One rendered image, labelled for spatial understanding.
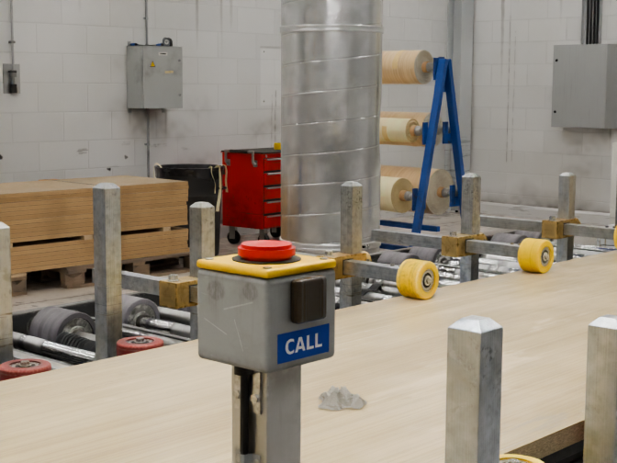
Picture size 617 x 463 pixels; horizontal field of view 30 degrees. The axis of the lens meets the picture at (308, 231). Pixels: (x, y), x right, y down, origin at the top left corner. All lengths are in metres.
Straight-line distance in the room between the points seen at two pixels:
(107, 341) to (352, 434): 0.73
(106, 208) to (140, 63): 7.35
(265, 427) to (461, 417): 0.27
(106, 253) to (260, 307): 1.33
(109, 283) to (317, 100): 3.28
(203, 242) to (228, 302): 1.45
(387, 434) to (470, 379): 0.49
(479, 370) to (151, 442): 0.58
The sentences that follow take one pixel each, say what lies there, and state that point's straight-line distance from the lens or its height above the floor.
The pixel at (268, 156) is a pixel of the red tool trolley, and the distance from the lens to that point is 9.52.
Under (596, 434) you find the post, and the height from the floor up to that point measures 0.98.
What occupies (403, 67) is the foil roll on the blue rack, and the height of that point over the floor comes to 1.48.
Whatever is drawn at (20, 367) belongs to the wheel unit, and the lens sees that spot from 1.85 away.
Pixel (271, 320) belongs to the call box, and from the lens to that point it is 0.76.
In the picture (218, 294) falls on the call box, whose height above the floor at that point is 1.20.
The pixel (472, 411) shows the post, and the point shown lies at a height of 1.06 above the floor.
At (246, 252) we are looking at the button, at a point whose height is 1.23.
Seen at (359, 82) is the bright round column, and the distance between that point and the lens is 5.30.
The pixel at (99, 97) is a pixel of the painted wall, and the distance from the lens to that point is 9.41.
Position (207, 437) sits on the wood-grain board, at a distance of 1.48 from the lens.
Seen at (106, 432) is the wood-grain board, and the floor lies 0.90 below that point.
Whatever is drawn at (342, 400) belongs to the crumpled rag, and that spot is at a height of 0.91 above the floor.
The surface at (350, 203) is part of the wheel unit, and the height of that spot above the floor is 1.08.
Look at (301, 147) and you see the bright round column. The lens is 5.31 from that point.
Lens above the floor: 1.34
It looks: 7 degrees down
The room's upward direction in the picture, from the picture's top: straight up
